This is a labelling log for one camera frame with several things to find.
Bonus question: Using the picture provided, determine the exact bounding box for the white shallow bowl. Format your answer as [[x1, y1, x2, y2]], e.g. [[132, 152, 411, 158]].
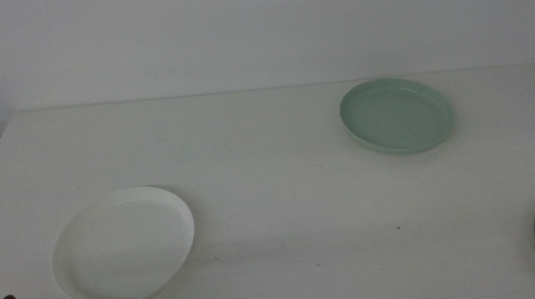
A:
[[44, 179, 203, 299]]

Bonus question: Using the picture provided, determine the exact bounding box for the green shallow bowl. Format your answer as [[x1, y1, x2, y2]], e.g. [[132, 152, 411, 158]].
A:
[[335, 70, 459, 162]]

